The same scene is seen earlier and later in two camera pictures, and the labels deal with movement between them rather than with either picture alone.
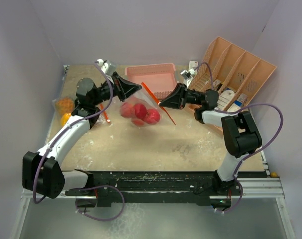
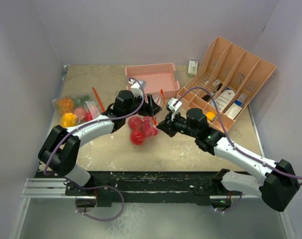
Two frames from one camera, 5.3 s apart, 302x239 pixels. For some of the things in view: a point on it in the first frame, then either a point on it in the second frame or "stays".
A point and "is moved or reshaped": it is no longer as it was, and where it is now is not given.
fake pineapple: (64, 105) stays
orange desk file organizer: (236, 74) stays
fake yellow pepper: (64, 118) stays
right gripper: (177, 99) to (167, 125)
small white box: (193, 64) stays
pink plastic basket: (159, 78) stays
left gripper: (123, 88) to (150, 108)
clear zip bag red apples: (142, 108) is moved or reshaped
